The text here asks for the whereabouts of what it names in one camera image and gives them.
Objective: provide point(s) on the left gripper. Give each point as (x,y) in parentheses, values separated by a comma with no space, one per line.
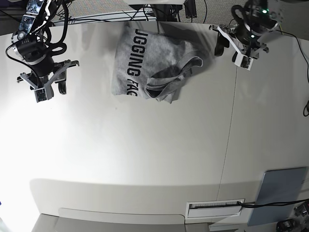
(237,33)

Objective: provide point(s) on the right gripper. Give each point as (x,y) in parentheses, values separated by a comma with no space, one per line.
(41,71)

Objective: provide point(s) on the grey T-shirt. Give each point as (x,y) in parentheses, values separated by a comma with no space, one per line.
(156,64)

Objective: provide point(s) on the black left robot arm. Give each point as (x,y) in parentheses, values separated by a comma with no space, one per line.
(250,22)

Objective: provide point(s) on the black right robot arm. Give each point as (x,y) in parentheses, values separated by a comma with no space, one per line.
(32,43)

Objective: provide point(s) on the grey-blue flat panel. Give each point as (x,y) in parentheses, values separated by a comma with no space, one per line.
(280,185)

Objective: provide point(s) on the black device bottom right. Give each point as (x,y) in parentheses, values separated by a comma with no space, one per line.
(285,225)

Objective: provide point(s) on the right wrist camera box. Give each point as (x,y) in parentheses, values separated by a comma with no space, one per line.
(43,94)

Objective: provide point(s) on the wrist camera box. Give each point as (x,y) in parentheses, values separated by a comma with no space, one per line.
(243,61)
(43,94)

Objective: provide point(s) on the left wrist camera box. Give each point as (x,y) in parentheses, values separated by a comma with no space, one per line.
(243,61)

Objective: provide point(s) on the robot base frame with cables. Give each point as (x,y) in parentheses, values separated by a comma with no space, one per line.
(190,11)

